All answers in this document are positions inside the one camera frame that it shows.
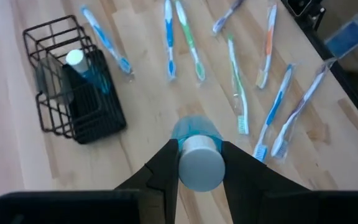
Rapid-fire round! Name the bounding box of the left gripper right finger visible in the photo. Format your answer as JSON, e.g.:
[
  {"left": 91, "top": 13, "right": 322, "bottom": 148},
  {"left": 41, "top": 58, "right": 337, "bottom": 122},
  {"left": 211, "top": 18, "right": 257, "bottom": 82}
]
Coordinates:
[{"left": 221, "top": 141, "right": 311, "bottom": 224}]

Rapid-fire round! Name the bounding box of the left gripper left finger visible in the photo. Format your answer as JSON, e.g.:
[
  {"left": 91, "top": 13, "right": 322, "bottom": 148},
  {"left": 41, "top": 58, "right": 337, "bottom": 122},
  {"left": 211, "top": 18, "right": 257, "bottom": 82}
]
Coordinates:
[{"left": 116, "top": 138, "right": 180, "bottom": 224}]

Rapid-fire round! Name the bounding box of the small blue mouthwash bottle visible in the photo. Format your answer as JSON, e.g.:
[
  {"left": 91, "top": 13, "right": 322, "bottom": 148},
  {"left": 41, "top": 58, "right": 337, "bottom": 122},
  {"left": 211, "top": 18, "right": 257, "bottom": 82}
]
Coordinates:
[
  {"left": 65, "top": 49, "right": 111, "bottom": 95},
  {"left": 170, "top": 114, "right": 226, "bottom": 192}
]

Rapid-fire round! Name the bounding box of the purple white toothbrush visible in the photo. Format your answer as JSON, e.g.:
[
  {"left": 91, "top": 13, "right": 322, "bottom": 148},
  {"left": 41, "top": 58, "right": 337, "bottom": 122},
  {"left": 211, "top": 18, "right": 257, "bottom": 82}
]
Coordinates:
[
  {"left": 270, "top": 60, "right": 335, "bottom": 159},
  {"left": 211, "top": 0, "right": 245, "bottom": 35}
]

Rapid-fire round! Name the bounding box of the green white toothbrush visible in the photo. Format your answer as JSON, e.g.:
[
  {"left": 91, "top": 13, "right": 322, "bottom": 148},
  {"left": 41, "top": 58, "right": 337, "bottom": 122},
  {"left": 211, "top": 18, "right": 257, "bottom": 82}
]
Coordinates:
[
  {"left": 226, "top": 33, "right": 250, "bottom": 135},
  {"left": 174, "top": 0, "right": 207, "bottom": 85}
]

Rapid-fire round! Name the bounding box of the orange white toothbrush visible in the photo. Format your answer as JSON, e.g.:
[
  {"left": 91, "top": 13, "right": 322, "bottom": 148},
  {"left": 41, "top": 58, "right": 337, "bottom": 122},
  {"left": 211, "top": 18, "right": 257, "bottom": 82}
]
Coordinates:
[{"left": 255, "top": 2, "right": 278, "bottom": 90}]

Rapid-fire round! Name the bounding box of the blue translucent plastic box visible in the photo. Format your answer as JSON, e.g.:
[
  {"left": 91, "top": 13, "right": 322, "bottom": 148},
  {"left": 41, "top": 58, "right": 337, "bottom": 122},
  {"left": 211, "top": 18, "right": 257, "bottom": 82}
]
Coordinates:
[{"left": 324, "top": 12, "right": 358, "bottom": 60}]

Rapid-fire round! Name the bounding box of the black wire caddy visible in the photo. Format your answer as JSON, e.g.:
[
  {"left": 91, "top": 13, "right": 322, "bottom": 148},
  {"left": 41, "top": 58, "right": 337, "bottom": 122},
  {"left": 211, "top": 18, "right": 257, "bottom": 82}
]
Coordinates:
[{"left": 22, "top": 14, "right": 127, "bottom": 145}]

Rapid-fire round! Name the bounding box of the black metal table frame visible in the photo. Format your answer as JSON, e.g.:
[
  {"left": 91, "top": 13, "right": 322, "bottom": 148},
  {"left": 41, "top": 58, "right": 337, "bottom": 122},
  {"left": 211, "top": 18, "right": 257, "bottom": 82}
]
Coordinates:
[{"left": 280, "top": 0, "right": 358, "bottom": 138}]

